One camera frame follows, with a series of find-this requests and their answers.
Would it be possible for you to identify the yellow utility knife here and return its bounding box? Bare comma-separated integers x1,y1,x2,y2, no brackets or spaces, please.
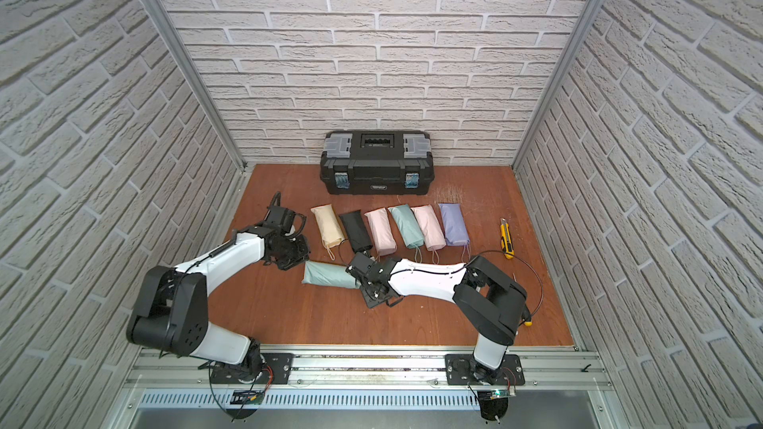
500,218,515,260

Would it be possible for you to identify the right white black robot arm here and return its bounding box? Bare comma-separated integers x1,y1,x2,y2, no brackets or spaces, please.
346,252,533,386

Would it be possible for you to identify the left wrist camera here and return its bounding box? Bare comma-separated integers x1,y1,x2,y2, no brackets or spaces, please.
263,192,307,236

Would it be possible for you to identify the black plastic toolbox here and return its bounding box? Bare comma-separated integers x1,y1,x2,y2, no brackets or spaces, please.
320,130,435,196

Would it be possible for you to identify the light pink sleeved umbrella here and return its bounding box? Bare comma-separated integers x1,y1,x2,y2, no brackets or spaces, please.
411,205,446,263

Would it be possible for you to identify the black sleeved umbrella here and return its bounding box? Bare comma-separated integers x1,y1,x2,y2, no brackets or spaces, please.
339,210,374,253

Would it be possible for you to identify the mint green sleeved umbrella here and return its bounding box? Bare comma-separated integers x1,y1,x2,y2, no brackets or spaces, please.
387,204,424,262

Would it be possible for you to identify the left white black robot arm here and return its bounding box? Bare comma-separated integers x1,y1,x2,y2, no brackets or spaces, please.
126,226,310,383

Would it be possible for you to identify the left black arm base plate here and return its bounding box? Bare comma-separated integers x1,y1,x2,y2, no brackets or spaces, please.
210,353,295,385

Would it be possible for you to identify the cream sleeved umbrella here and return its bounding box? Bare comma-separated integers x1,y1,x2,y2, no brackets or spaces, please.
311,204,345,261

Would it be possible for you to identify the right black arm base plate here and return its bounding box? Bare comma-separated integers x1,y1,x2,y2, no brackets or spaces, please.
444,354,526,387

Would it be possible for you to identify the aluminium mounting rail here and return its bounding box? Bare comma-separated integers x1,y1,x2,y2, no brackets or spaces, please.
120,345,614,411

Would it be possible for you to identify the lavender sleeved umbrella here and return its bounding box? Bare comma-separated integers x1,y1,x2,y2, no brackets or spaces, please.
438,203,471,257

